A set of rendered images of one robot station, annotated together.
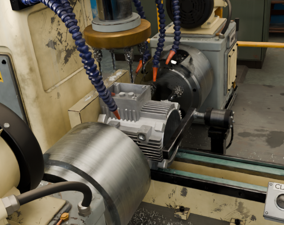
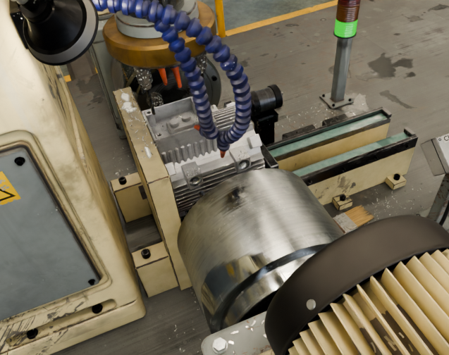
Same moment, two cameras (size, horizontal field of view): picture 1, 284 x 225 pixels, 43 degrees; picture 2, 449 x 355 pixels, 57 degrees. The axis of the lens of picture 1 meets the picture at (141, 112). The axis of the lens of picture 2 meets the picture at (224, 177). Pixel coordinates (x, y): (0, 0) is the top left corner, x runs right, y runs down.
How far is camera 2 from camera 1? 0.63 m
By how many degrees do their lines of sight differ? 39
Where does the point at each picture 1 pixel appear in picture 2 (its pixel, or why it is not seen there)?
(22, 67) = (63, 154)
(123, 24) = (192, 13)
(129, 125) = (211, 159)
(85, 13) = not seen: hidden behind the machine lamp
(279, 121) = (253, 79)
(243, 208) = (345, 181)
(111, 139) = (286, 185)
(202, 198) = not seen: hidden behind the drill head
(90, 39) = (152, 55)
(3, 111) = (429, 225)
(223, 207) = (324, 192)
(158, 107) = (232, 118)
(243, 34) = not seen: outside the picture
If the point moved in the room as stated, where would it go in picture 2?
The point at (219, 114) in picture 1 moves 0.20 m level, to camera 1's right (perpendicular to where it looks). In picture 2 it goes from (268, 95) to (314, 59)
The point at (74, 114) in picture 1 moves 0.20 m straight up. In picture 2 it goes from (161, 184) to (132, 79)
